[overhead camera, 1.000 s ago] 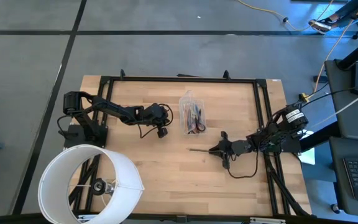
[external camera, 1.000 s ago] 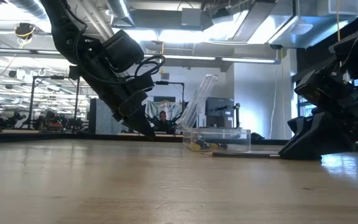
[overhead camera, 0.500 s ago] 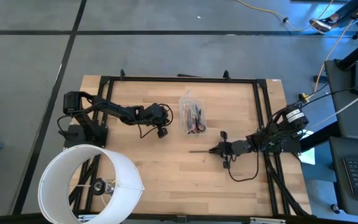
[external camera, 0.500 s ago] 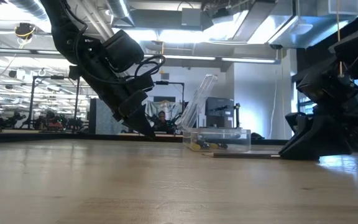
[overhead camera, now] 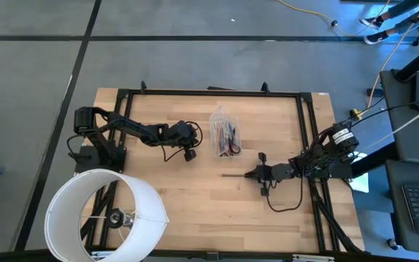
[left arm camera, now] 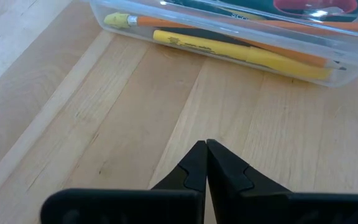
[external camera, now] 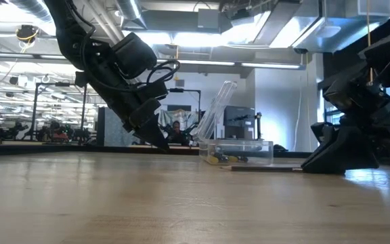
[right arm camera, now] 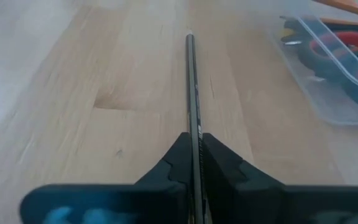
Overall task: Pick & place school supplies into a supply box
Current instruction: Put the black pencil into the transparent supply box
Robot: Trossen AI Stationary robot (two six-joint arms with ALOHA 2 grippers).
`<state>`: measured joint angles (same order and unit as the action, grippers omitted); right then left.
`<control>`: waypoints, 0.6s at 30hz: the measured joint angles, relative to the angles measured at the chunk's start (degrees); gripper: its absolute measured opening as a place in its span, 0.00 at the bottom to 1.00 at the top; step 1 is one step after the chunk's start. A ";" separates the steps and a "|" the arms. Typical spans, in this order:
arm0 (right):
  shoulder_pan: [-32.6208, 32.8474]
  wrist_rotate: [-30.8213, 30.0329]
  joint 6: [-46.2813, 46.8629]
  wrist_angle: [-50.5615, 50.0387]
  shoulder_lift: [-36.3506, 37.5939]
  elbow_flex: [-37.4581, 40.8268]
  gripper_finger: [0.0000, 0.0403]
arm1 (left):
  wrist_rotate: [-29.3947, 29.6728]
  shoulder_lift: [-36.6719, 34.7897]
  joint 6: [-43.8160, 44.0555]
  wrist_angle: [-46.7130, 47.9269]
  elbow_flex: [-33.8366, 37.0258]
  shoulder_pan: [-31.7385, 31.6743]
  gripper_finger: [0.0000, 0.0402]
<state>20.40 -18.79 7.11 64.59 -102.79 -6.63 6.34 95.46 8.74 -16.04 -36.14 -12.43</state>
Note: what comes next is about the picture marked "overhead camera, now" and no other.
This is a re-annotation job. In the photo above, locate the white lamp shade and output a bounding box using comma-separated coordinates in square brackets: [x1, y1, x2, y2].
[44, 168, 170, 262]

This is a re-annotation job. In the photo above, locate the person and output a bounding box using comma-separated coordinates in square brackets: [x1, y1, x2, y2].
[358, 0, 419, 46]

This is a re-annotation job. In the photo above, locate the black desk beam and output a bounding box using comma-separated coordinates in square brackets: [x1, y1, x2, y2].
[350, 140, 400, 178]
[392, 1, 419, 83]

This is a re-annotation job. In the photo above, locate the black right camera cable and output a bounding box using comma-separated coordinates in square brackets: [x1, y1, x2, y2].
[266, 167, 305, 213]

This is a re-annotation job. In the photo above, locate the white cable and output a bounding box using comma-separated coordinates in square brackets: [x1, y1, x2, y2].
[362, 108, 419, 151]

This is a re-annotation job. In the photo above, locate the yellow cable with black knob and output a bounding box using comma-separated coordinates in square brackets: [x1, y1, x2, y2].
[277, 0, 393, 38]

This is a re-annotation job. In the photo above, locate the black aluminium table frame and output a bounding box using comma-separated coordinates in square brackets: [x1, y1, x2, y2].
[79, 80, 367, 255]

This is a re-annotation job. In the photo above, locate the clear plastic supply box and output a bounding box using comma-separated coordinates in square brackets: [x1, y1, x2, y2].
[208, 105, 243, 159]

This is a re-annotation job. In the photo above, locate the small black box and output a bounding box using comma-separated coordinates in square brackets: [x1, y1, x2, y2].
[366, 87, 386, 98]

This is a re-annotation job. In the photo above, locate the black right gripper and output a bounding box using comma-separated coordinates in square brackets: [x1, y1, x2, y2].
[244, 152, 298, 198]

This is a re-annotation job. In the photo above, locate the white paper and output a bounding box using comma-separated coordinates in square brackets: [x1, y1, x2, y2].
[346, 148, 371, 194]

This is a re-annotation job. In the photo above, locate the yellow cable with plug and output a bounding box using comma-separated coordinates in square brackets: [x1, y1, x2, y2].
[350, 0, 419, 122]

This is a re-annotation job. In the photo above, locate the grey desk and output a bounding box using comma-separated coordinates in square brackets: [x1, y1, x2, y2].
[379, 68, 419, 163]
[383, 159, 419, 255]

